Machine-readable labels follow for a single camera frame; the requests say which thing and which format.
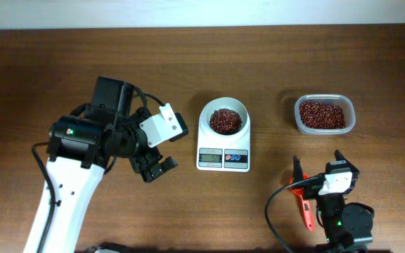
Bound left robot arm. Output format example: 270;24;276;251
24;77;188;252

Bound red beans in bowl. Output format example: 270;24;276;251
209;108;243;135

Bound red adzuki beans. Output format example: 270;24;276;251
299;102;346;129

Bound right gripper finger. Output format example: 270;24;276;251
292;155;304;183
334;150;346;162

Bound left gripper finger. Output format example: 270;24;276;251
142;170;160;182
153;157;179;176

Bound red plastic measuring scoop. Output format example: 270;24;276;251
290;172;314;232

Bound black camera cable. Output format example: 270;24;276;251
264;175;321;253
30;86;167;253

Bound right black camera cable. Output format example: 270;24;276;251
264;175;321;253

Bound left black camera cable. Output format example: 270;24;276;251
30;86;167;253

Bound white round bowl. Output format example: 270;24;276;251
200;97;250;138

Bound clear plastic food container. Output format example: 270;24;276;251
294;94;356;135

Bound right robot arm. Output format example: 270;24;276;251
290;150;375;253

